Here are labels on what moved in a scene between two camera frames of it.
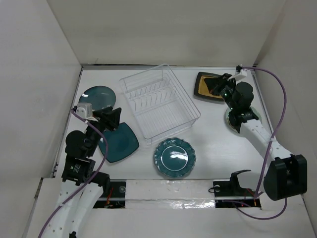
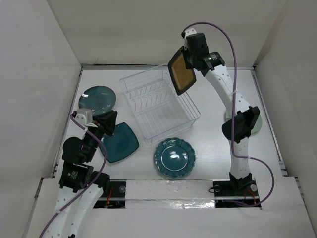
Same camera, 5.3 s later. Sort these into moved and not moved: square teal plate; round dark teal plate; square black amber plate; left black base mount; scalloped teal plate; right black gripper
Moved: right black gripper; square black amber plate
Not moved: round dark teal plate; left black base mount; square teal plate; scalloped teal plate
